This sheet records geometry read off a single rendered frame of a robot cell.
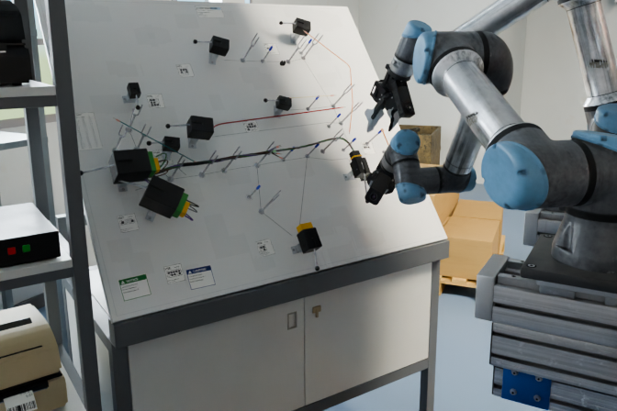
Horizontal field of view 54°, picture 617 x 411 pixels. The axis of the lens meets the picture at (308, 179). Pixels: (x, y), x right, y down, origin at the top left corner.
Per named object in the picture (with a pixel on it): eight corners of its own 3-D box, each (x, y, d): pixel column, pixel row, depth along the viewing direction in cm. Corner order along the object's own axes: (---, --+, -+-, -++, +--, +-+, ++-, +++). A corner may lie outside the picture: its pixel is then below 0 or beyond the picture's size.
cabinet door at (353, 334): (430, 358, 224) (433, 258, 215) (307, 406, 194) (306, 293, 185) (424, 355, 226) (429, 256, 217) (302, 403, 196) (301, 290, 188)
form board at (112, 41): (111, 324, 152) (112, 322, 150) (33, -1, 182) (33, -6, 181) (444, 239, 215) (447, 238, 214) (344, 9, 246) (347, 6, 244)
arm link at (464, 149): (519, 21, 139) (460, 173, 173) (475, 21, 137) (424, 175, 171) (541, 48, 131) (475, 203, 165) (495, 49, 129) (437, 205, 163)
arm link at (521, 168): (607, 166, 96) (473, 21, 138) (522, 171, 93) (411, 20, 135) (579, 221, 104) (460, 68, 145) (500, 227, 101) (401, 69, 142)
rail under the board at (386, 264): (449, 258, 214) (450, 240, 213) (116, 349, 151) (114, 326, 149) (437, 253, 219) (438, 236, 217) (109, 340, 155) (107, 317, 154)
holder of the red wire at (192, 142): (159, 130, 180) (168, 112, 172) (202, 135, 186) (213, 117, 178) (159, 145, 178) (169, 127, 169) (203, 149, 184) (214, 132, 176)
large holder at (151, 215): (112, 183, 166) (122, 160, 155) (171, 210, 171) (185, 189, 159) (102, 204, 162) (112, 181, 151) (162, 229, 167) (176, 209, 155)
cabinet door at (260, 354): (305, 406, 194) (304, 292, 186) (138, 472, 165) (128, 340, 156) (301, 403, 196) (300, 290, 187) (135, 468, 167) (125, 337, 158)
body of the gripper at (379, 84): (387, 96, 191) (401, 62, 184) (401, 111, 186) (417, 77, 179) (367, 96, 187) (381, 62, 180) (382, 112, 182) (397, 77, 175)
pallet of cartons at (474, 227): (516, 252, 455) (522, 170, 441) (487, 306, 361) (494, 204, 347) (417, 238, 489) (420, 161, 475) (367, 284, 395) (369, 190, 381)
